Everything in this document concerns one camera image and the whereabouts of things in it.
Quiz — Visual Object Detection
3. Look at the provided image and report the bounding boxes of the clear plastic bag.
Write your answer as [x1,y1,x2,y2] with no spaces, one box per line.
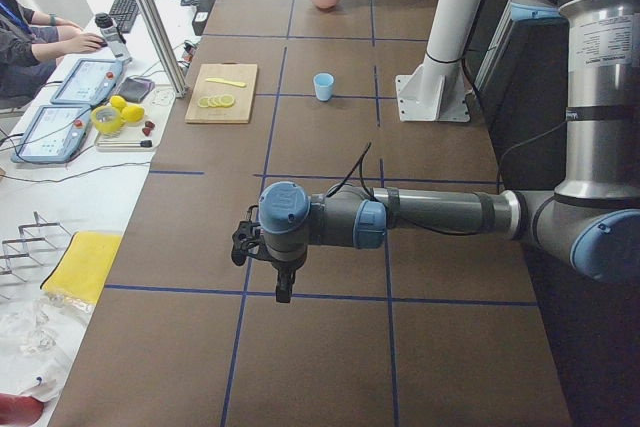
[1,294,94,402]

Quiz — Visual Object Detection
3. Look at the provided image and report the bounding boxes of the seated person in black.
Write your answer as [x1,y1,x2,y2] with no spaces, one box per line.
[1,0,106,106]

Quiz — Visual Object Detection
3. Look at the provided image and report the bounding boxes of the red object at corner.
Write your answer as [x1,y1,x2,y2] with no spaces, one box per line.
[1,394,44,426]

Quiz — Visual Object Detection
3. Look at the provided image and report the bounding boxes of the black keyboard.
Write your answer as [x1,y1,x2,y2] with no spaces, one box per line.
[109,0,140,33]

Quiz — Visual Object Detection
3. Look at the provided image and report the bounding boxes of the spare strawberries on tray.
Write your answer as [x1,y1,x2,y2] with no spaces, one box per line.
[142,121,155,137]

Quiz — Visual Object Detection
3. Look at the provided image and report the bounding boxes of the lower teach pendant tablet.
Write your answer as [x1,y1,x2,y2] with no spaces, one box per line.
[11,104,92,164]

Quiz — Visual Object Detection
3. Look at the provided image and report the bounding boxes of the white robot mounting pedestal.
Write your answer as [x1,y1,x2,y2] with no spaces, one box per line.
[395,0,481,123]

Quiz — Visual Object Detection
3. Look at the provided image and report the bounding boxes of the aluminium frame post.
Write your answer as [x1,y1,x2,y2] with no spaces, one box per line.
[136,0,188,98]

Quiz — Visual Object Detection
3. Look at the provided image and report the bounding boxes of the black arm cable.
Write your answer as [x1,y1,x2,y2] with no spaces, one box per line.
[325,141,571,236]

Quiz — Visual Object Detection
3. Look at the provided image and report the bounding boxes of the metal wire rack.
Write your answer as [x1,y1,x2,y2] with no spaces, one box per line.
[1,211,72,303]

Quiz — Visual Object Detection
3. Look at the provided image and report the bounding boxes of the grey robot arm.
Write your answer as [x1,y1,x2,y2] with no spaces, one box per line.
[232,0,639,303]

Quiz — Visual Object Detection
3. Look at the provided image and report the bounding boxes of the teach pendant tablet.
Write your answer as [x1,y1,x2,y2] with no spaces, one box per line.
[51,58,124,106]
[11,104,92,164]

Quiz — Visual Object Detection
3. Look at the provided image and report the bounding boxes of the whole yellow lemon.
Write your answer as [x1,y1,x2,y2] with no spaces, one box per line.
[121,104,145,124]
[109,95,127,111]

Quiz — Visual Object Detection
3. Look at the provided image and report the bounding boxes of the yellow cloth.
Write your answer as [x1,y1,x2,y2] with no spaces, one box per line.
[40,231,122,306]

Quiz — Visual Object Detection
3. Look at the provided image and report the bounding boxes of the dark purple wallet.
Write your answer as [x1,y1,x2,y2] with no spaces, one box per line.
[117,77,155,103]

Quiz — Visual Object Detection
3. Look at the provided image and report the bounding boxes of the upper teach pendant tablet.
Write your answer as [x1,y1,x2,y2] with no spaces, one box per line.
[51,58,124,106]

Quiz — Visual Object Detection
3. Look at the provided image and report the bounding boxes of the white tray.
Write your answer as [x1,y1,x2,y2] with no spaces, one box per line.
[94,119,162,152]

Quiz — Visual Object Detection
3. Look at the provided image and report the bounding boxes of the black power strip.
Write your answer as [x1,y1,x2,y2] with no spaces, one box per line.
[192,0,216,36]

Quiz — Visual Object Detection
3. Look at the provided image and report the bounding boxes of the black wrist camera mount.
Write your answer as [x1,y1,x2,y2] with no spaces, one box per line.
[231,205,268,266]

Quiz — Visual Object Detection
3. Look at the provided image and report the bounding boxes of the yellow tape roll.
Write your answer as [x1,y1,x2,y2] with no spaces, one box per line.
[91,105,124,135]

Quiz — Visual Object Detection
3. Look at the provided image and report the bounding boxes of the pale yellow plastic knife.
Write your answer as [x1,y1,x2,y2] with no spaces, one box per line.
[205,77,247,88]

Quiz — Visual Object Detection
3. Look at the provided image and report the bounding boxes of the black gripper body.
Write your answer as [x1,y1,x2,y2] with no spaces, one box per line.
[266,244,307,271]

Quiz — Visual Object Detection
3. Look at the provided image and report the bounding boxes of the bamboo cutting board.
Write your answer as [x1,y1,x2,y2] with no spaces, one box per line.
[185,63,258,124]

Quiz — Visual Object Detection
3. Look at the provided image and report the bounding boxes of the light blue plastic cup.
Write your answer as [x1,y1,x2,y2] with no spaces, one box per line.
[313,72,335,102]

